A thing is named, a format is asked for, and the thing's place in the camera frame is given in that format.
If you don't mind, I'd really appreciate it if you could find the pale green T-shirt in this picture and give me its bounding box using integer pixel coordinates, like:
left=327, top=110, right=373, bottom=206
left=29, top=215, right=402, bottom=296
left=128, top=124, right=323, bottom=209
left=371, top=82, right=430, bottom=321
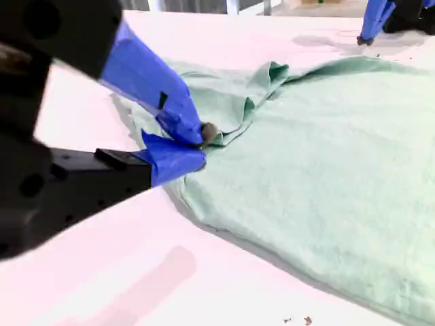
left=110, top=56, right=435, bottom=326

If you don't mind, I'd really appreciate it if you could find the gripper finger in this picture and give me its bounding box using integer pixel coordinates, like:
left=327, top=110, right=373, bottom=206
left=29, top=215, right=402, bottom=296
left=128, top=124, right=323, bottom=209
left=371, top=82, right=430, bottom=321
left=50, top=130, right=207, bottom=225
left=372, top=0, right=398, bottom=39
left=356, top=0, right=387, bottom=47
left=0, top=0, right=219, bottom=147

